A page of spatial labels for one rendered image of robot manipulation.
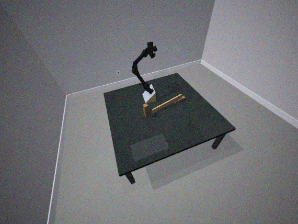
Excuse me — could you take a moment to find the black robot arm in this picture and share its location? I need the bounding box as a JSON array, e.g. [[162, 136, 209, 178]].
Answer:
[[132, 42, 156, 94]]

